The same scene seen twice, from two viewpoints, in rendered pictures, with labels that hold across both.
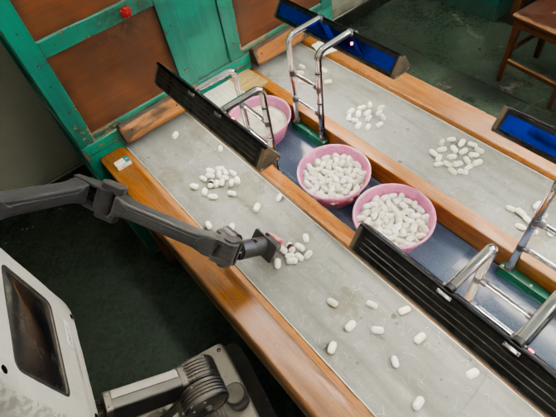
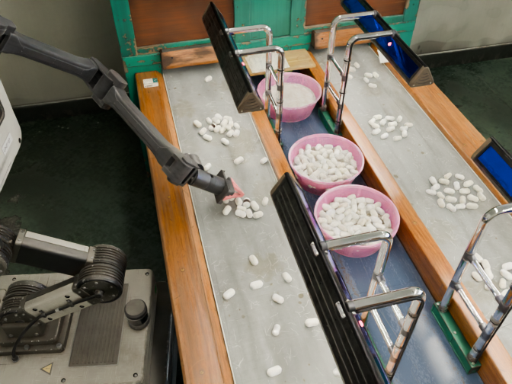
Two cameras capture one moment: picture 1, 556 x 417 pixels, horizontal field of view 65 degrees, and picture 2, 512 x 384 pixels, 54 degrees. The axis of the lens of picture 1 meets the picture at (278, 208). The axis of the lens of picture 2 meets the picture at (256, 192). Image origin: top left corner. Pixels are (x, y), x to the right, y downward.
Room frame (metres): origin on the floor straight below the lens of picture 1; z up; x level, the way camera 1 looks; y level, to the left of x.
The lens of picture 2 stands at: (-0.31, -0.36, 1.94)
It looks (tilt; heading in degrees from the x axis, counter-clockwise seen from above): 45 degrees down; 16
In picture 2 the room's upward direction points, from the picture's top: straight up
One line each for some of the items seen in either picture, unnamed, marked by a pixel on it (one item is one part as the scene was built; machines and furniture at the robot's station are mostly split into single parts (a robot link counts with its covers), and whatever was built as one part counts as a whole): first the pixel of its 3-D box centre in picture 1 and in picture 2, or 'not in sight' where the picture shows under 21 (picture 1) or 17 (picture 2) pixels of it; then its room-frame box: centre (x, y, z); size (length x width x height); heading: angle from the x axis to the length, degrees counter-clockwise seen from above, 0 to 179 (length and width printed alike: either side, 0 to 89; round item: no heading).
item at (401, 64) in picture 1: (335, 31); (382, 30); (1.43, -0.33, 1.08); 0.62 x 0.08 x 0.07; 30
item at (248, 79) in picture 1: (228, 93); (275, 62); (1.62, 0.11, 0.77); 0.33 x 0.15 x 0.01; 120
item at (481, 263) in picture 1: (479, 331); (354, 322); (0.34, -0.41, 0.90); 0.20 x 0.19 x 0.45; 30
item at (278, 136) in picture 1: (261, 124); (289, 98); (1.43, 0.00, 0.72); 0.27 x 0.27 x 0.10
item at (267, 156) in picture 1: (208, 108); (228, 50); (1.14, 0.15, 1.08); 0.62 x 0.08 x 0.07; 30
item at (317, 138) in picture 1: (322, 83); (355, 78); (1.38, -0.26, 0.90); 0.20 x 0.19 x 0.45; 30
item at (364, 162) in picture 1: (333, 179); (324, 167); (1.05, -0.22, 0.72); 0.27 x 0.27 x 0.10
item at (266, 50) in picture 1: (278, 43); (344, 36); (1.84, -0.16, 0.83); 0.30 x 0.06 x 0.07; 120
